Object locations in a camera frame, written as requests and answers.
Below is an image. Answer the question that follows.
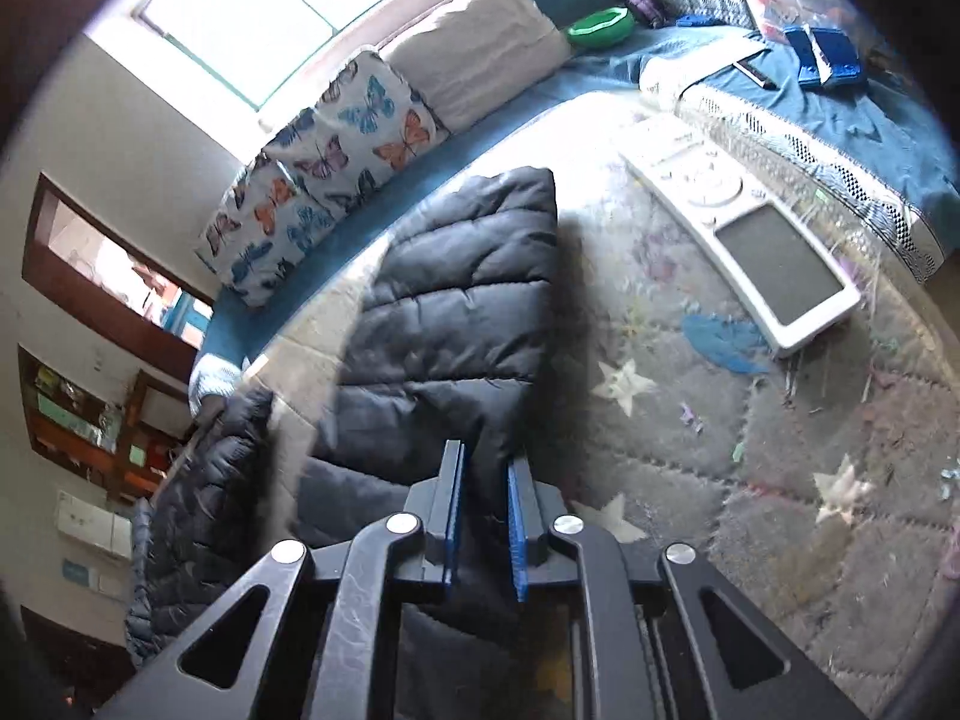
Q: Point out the window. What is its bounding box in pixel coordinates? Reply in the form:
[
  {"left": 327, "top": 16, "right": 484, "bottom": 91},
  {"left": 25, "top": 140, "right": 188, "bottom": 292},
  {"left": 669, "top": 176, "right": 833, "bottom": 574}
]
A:
[{"left": 135, "top": 0, "right": 601, "bottom": 110}]

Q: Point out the white toy drawing board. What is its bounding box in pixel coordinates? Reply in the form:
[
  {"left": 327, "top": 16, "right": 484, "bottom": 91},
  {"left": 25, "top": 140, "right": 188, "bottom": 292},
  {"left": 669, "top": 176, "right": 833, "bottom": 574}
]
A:
[{"left": 619, "top": 116, "right": 863, "bottom": 357}]

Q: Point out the wooden shelf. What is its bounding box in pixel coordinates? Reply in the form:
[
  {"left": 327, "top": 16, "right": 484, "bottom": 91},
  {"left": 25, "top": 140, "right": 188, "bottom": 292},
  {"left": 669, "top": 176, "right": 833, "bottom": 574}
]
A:
[{"left": 19, "top": 345, "right": 196, "bottom": 503}]

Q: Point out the green round lid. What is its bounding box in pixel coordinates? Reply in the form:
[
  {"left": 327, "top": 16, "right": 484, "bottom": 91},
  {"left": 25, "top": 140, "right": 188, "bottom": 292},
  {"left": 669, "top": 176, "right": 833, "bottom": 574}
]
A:
[{"left": 565, "top": 6, "right": 637, "bottom": 50}]

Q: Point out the purple plush toy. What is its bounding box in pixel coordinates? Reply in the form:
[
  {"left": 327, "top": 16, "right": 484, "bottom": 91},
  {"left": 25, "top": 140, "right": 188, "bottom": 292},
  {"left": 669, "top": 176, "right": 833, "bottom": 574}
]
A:
[{"left": 619, "top": 0, "right": 668, "bottom": 29}]

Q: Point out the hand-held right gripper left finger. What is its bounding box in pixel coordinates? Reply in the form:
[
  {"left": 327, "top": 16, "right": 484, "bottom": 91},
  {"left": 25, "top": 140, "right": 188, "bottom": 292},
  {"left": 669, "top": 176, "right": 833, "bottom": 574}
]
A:
[{"left": 97, "top": 439, "right": 467, "bottom": 720}]

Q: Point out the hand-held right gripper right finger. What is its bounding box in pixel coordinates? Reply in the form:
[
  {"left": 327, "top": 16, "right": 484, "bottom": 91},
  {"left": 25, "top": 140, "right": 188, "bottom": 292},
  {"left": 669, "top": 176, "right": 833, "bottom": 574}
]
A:
[{"left": 507, "top": 457, "right": 863, "bottom": 720}]

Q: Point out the wooden door frame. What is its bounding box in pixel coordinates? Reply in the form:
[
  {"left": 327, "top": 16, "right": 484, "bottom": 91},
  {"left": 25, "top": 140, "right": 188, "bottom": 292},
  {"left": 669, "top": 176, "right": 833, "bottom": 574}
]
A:
[{"left": 22, "top": 172, "right": 218, "bottom": 383}]

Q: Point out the colourful picture book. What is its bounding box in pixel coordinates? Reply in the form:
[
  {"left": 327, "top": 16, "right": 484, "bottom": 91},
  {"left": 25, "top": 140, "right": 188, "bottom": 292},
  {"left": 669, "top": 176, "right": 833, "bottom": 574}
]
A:
[{"left": 731, "top": 0, "right": 848, "bottom": 42}]

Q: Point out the light blue knitted cloth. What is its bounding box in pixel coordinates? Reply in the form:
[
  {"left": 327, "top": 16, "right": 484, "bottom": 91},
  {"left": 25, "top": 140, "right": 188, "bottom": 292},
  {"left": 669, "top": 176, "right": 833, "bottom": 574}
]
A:
[{"left": 187, "top": 356, "right": 250, "bottom": 421}]

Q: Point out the white pillow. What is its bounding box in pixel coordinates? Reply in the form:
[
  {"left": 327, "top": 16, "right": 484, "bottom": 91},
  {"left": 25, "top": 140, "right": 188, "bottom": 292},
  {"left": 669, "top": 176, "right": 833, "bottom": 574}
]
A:
[{"left": 382, "top": 0, "right": 572, "bottom": 134}]

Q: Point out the butterfly print pillow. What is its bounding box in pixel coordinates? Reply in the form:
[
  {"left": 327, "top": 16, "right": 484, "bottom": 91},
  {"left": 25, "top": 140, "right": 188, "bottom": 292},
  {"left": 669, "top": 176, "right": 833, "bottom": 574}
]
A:
[
  {"left": 195, "top": 154, "right": 338, "bottom": 308},
  {"left": 296, "top": 49, "right": 451, "bottom": 215}
]

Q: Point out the blue bench cushion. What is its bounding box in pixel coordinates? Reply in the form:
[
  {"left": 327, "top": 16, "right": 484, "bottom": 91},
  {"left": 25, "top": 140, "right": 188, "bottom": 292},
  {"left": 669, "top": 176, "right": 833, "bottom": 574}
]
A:
[{"left": 191, "top": 30, "right": 653, "bottom": 391}]

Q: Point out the blue blanket with lace edge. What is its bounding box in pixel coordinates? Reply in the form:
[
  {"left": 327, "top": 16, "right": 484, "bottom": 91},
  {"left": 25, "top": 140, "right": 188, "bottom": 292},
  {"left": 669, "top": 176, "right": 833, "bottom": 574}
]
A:
[{"left": 637, "top": 0, "right": 960, "bottom": 282}]

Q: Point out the black puffer jacket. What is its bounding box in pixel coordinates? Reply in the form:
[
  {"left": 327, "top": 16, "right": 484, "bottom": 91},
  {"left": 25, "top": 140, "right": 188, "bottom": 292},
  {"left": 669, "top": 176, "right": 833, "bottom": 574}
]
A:
[{"left": 124, "top": 165, "right": 575, "bottom": 691}]

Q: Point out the grey star play mat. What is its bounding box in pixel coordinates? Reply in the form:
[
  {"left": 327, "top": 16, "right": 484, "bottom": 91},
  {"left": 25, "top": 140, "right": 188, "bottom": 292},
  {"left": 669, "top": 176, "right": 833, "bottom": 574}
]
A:
[{"left": 247, "top": 90, "right": 960, "bottom": 717}]

